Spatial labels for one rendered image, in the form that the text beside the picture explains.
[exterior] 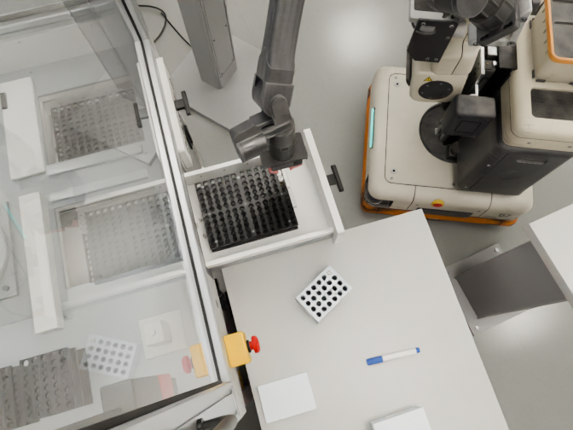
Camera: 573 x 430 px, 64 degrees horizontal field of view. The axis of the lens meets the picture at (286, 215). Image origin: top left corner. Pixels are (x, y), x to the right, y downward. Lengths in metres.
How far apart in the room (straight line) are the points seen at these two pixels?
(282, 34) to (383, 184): 1.11
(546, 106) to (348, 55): 1.20
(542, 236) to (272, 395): 0.84
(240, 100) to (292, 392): 1.48
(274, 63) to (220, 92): 1.46
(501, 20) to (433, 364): 0.81
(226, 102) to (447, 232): 1.19
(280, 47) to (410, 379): 0.85
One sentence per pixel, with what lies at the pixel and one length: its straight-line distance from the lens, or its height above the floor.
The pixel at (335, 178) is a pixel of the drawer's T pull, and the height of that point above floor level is 0.91.
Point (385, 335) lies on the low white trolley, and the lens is 1.25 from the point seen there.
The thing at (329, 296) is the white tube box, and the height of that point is 0.80.
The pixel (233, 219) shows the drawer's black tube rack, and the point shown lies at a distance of 1.13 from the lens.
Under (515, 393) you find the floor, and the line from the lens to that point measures 2.19.
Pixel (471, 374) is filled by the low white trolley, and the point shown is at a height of 0.76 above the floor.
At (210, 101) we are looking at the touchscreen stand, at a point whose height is 0.04.
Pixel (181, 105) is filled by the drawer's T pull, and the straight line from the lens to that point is 1.27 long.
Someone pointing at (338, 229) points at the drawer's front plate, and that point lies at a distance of 1.10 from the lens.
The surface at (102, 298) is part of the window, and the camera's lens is 0.44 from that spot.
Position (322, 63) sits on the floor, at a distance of 2.44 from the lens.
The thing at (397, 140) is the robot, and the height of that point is 0.28.
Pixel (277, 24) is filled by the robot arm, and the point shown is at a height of 1.32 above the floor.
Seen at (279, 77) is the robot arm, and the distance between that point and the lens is 0.87.
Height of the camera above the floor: 1.98
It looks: 73 degrees down
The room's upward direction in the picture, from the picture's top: straight up
